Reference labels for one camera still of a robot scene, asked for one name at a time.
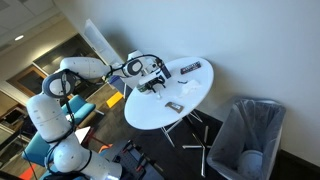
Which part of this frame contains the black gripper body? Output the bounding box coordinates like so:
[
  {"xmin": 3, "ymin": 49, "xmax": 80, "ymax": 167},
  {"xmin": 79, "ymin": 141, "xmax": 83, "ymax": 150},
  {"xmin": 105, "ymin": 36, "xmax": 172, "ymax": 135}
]
[{"xmin": 145, "ymin": 75, "xmax": 165, "ymax": 86}]

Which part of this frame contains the brown flat packet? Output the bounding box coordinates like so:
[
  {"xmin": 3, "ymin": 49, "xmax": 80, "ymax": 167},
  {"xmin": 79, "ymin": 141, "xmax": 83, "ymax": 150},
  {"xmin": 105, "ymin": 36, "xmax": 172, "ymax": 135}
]
[{"xmin": 164, "ymin": 101, "xmax": 185, "ymax": 114}]

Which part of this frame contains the crumpled white tissue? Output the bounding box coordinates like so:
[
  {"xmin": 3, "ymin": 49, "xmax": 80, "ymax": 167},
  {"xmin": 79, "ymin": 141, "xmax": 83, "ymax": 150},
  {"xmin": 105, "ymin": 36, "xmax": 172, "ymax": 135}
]
[{"xmin": 178, "ymin": 79, "xmax": 203, "ymax": 99}]

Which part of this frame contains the dark flat snack package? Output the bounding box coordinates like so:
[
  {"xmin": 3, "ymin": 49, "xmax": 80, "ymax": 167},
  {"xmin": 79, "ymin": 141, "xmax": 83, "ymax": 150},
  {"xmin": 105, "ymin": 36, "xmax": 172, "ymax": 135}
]
[{"xmin": 179, "ymin": 61, "xmax": 203, "ymax": 76}]

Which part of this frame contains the blue storage bin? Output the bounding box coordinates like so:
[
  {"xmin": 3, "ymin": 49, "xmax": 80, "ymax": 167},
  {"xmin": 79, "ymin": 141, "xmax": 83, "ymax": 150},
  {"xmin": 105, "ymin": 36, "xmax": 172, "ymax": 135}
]
[{"xmin": 108, "ymin": 74, "xmax": 125, "ymax": 93}]

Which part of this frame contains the yellow flat floor mat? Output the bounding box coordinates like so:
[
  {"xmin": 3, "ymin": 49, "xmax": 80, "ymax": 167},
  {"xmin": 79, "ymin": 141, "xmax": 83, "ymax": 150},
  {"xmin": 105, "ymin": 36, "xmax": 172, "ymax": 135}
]
[{"xmin": 105, "ymin": 91, "xmax": 124, "ymax": 109}]

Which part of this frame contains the teal upholstered chair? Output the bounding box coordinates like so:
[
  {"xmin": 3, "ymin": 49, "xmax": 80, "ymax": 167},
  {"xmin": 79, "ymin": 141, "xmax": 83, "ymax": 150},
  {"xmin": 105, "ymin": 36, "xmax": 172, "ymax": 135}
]
[{"xmin": 21, "ymin": 94, "xmax": 98, "ymax": 168}]

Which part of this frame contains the orange floor object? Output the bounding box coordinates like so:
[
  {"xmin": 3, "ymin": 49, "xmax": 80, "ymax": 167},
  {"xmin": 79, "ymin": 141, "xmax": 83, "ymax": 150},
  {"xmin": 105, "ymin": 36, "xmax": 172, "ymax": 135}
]
[{"xmin": 98, "ymin": 143, "xmax": 114, "ymax": 155}]

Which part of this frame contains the dark robot mounting stand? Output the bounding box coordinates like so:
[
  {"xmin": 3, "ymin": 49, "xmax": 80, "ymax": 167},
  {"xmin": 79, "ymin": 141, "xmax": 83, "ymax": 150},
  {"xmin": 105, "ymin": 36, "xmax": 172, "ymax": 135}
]
[{"xmin": 111, "ymin": 139, "xmax": 166, "ymax": 180}]

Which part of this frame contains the white square board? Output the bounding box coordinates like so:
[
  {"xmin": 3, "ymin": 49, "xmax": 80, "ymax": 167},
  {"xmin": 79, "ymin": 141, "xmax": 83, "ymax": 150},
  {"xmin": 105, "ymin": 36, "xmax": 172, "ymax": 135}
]
[{"xmin": 73, "ymin": 125, "xmax": 92, "ymax": 145}]

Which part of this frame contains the white paper sheet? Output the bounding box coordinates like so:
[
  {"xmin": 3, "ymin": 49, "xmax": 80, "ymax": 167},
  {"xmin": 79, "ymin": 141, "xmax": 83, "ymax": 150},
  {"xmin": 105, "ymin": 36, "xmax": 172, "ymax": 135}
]
[{"xmin": 65, "ymin": 112, "xmax": 75, "ymax": 125}]

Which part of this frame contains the grey lined trash bin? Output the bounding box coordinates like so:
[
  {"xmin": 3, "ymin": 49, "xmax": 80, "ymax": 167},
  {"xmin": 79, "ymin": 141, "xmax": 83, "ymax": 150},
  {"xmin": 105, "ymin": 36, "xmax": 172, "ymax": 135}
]
[{"xmin": 206, "ymin": 97, "xmax": 287, "ymax": 180}]

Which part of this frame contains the white bowl in bin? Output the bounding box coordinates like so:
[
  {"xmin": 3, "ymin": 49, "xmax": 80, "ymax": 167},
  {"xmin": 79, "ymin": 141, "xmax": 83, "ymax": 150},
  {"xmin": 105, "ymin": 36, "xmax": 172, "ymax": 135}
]
[{"xmin": 237, "ymin": 149, "xmax": 265, "ymax": 180}]

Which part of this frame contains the metal table leg frame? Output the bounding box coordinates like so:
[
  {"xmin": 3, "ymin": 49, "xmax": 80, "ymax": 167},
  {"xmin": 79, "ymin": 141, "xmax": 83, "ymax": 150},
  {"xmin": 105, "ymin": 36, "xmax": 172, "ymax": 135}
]
[{"xmin": 160, "ymin": 110, "xmax": 213, "ymax": 178}]

